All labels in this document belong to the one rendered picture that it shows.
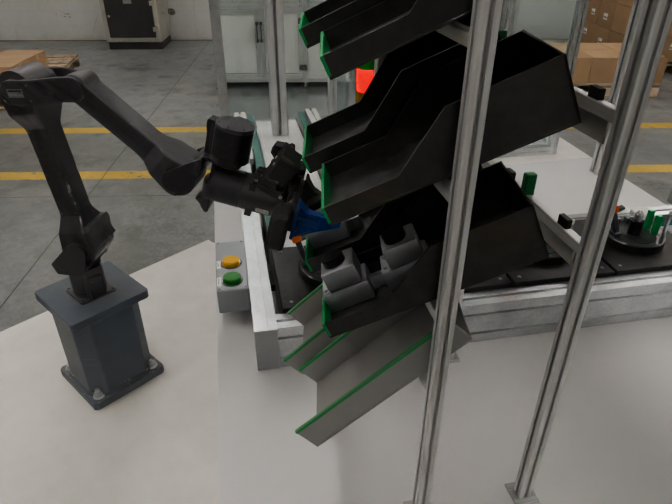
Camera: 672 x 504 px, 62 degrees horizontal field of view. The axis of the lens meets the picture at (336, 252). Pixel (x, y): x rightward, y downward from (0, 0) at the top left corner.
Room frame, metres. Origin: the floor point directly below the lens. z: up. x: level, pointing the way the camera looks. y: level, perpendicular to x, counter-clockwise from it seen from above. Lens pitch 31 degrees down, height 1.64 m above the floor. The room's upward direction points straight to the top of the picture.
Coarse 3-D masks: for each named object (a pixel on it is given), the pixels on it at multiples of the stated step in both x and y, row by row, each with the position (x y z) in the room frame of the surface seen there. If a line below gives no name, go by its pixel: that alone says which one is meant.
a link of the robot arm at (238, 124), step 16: (208, 128) 0.77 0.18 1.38; (224, 128) 0.75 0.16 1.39; (240, 128) 0.76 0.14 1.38; (208, 144) 0.77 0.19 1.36; (224, 144) 0.75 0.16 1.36; (240, 144) 0.75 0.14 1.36; (208, 160) 0.76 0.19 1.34; (224, 160) 0.75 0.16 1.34; (240, 160) 0.76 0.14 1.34; (176, 176) 0.75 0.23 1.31; (192, 176) 0.75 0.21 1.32
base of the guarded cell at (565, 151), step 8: (256, 128) 2.30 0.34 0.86; (560, 144) 2.13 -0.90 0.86; (568, 144) 2.13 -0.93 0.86; (560, 152) 2.04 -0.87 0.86; (568, 152) 2.04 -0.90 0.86; (576, 152) 2.05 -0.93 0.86; (264, 160) 1.94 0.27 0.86; (496, 160) 1.96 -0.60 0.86; (504, 160) 1.96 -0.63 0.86; (512, 160) 1.96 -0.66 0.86; (520, 160) 1.96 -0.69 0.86; (528, 160) 1.96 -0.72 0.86; (536, 160) 1.96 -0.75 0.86; (544, 160) 1.96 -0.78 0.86; (552, 160) 1.96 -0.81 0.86; (560, 160) 1.97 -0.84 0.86
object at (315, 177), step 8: (256, 168) 1.66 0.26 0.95; (304, 176) 1.67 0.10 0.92; (312, 176) 1.67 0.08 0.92; (320, 176) 1.69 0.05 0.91; (320, 184) 1.61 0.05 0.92; (264, 216) 1.36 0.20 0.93; (264, 224) 1.39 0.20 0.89; (288, 232) 1.30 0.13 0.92; (288, 240) 1.25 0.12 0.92; (304, 240) 1.26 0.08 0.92; (272, 264) 1.14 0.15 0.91; (280, 304) 0.96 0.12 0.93; (280, 312) 0.97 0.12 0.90
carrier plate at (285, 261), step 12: (276, 252) 1.11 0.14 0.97; (288, 252) 1.11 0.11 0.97; (276, 264) 1.05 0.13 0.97; (288, 264) 1.05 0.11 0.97; (276, 276) 1.01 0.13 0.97; (288, 276) 1.01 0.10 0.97; (288, 288) 0.96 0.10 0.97; (300, 288) 0.96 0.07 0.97; (312, 288) 0.96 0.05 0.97; (288, 300) 0.92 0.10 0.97; (300, 300) 0.92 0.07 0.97
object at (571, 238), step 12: (456, 24) 0.58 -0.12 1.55; (456, 36) 0.57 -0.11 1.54; (468, 36) 0.54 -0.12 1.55; (576, 96) 0.64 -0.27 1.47; (588, 96) 0.62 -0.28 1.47; (588, 108) 0.61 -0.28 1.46; (600, 108) 0.59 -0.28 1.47; (612, 108) 0.57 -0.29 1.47; (612, 120) 0.57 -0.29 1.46; (444, 180) 0.57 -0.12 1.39; (444, 192) 0.55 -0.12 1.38; (540, 204) 0.67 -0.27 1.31; (540, 216) 0.66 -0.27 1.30; (552, 216) 0.64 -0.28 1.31; (552, 228) 0.62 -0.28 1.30; (564, 240) 0.60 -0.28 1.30; (576, 240) 0.58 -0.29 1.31; (576, 252) 0.57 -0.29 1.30; (432, 312) 0.55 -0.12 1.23
